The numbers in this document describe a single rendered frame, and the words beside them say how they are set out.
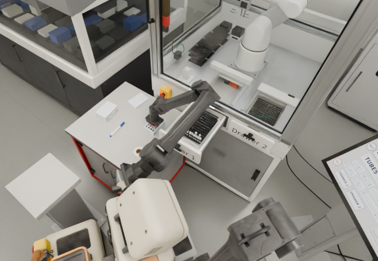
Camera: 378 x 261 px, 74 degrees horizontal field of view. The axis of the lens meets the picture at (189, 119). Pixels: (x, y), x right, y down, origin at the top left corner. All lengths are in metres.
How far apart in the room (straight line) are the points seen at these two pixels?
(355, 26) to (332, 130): 2.18
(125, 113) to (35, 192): 0.71
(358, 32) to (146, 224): 0.96
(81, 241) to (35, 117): 1.90
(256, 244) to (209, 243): 1.66
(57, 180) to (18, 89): 1.98
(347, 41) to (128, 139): 1.27
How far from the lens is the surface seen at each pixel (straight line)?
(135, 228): 0.83
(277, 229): 0.58
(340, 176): 1.54
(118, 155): 1.63
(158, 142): 1.01
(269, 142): 1.58
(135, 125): 1.75
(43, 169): 1.72
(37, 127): 2.98
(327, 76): 1.23
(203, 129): 1.56
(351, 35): 1.13
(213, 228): 2.25
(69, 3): 1.61
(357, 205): 1.50
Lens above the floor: 2.14
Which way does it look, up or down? 51 degrees down
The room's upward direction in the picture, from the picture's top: 6 degrees clockwise
